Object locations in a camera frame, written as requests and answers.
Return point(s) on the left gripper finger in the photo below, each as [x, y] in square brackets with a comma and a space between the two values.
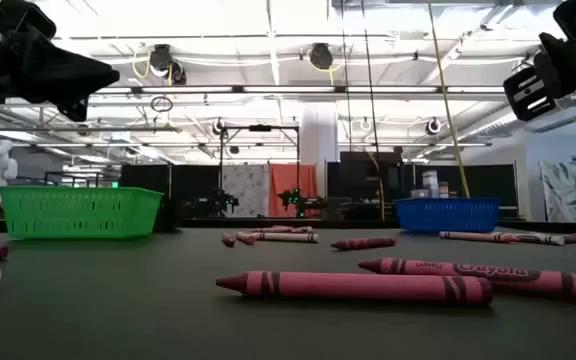
[68, 75]

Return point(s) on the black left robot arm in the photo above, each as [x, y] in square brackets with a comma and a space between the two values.
[28, 15]

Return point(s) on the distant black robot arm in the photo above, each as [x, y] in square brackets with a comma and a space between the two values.
[298, 200]
[223, 202]

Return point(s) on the leaf print cloth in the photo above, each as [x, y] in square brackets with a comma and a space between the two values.
[563, 190]

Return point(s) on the black partition panel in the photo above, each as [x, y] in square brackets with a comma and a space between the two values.
[143, 185]
[488, 180]

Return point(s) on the green plastic basket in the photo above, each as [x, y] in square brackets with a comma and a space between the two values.
[78, 212]

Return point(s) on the stacked plastic containers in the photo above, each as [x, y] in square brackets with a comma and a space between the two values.
[430, 182]

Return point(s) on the blue plastic basket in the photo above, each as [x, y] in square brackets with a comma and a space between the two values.
[448, 215]

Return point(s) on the floral white cloth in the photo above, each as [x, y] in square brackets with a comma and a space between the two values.
[248, 185]

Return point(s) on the black table mat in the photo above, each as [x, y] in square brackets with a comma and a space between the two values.
[118, 310]

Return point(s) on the orange cloth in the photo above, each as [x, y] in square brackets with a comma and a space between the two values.
[288, 180]

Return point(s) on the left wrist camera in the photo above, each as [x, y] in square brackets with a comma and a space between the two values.
[75, 110]

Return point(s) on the black robot station frame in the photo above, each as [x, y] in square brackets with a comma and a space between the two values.
[259, 128]

